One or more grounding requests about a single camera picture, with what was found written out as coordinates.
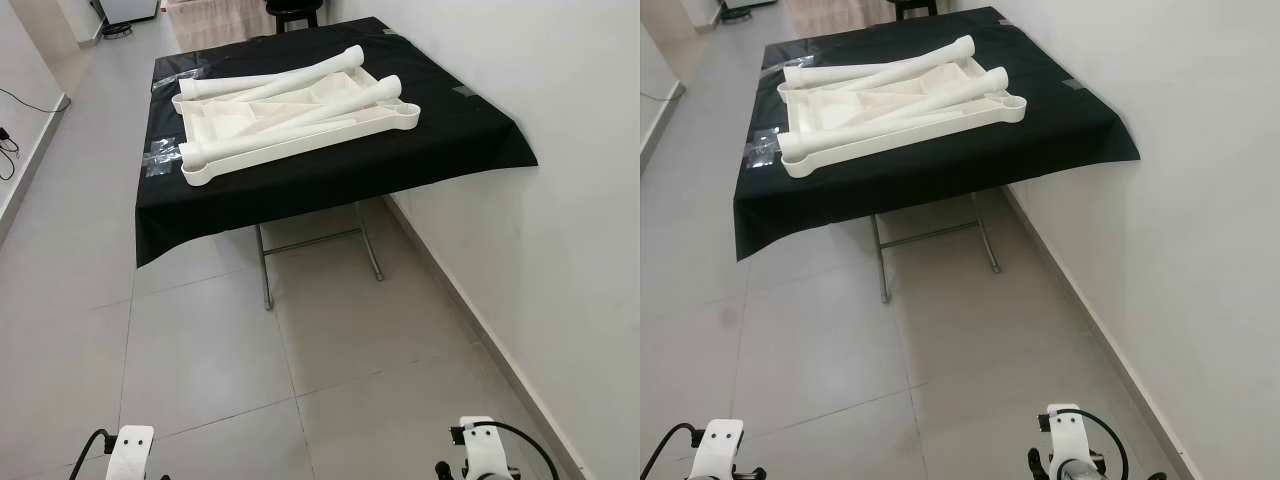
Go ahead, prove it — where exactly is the black tablecloth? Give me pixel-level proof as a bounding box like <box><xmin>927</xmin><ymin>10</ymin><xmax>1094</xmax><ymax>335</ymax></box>
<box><xmin>135</xmin><ymin>17</ymin><xmax>539</xmax><ymax>269</ymax></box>
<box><xmin>733</xmin><ymin>7</ymin><xmax>1141</xmax><ymax>263</ymax></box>

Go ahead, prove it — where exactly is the white plastic table top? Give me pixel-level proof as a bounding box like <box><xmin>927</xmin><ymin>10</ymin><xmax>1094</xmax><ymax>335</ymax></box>
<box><xmin>172</xmin><ymin>62</ymin><xmax>421</xmax><ymax>188</ymax></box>
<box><xmin>775</xmin><ymin>50</ymin><xmax>1028</xmax><ymax>181</ymax></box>

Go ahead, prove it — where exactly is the crumpled clear tape patch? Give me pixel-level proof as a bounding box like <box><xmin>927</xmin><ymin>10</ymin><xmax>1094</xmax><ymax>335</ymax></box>
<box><xmin>145</xmin><ymin>138</ymin><xmax>181</xmax><ymax>179</ymax></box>
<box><xmin>745</xmin><ymin>128</ymin><xmax>786</xmax><ymax>171</ymax></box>

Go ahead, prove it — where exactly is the beige fringed cloth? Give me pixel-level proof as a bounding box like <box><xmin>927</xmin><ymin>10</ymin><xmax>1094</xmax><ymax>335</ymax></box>
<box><xmin>783</xmin><ymin>0</ymin><xmax>896</xmax><ymax>41</ymax></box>
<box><xmin>165</xmin><ymin>0</ymin><xmax>271</xmax><ymax>53</ymax></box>

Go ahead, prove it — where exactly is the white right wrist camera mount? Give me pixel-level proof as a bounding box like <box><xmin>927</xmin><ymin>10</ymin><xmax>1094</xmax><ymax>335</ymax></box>
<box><xmin>1045</xmin><ymin>403</ymin><xmax>1101</xmax><ymax>466</ymax></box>
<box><xmin>458</xmin><ymin>417</ymin><xmax>516</xmax><ymax>480</ymax></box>

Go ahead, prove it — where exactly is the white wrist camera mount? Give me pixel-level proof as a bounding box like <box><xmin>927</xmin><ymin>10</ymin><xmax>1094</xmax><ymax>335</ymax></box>
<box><xmin>458</xmin><ymin>417</ymin><xmax>516</xmax><ymax>480</ymax></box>
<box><xmin>1045</xmin><ymin>403</ymin><xmax>1101</xmax><ymax>466</ymax></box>
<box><xmin>700</xmin><ymin>418</ymin><xmax>746</xmax><ymax>480</ymax></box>
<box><xmin>105</xmin><ymin>425</ymin><xmax>156</xmax><ymax>480</ymax></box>

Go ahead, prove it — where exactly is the metal folding table frame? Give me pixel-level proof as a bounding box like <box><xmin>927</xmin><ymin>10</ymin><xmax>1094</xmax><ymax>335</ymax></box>
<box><xmin>255</xmin><ymin>200</ymin><xmax>384</xmax><ymax>311</ymax></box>
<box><xmin>868</xmin><ymin>190</ymin><xmax>1003</xmax><ymax>304</ymax></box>

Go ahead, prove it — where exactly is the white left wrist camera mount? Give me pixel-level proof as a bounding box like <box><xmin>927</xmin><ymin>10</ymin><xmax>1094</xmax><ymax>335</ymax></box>
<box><xmin>700</xmin><ymin>418</ymin><xmax>746</xmax><ymax>480</ymax></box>
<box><xmin>105</xmin><ymin>425</ymin><xmax>156</xmax><ymax>480</ymax></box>

